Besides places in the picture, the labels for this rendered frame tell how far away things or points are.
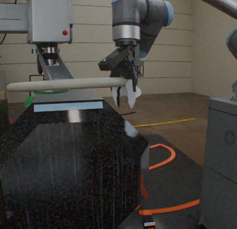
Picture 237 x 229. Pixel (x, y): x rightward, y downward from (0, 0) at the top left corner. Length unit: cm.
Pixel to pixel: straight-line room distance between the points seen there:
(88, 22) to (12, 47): 209
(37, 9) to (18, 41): 518
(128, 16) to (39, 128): 65
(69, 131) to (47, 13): 70
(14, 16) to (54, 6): 67
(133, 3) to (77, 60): 600
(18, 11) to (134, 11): 147
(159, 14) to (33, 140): 77
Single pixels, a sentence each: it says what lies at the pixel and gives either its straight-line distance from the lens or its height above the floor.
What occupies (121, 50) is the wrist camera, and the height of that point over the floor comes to 109.
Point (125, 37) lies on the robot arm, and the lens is 78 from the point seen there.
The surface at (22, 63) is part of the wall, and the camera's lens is 665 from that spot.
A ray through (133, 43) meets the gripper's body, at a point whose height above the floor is 112.
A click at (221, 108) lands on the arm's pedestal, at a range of 145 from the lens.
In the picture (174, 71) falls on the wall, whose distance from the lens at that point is 794.
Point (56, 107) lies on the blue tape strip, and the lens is 120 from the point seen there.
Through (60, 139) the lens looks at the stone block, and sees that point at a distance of 118.
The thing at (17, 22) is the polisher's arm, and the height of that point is 137.
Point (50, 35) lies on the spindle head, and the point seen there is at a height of 121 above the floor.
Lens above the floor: 107
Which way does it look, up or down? 12 degrees down
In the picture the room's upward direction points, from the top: straight up
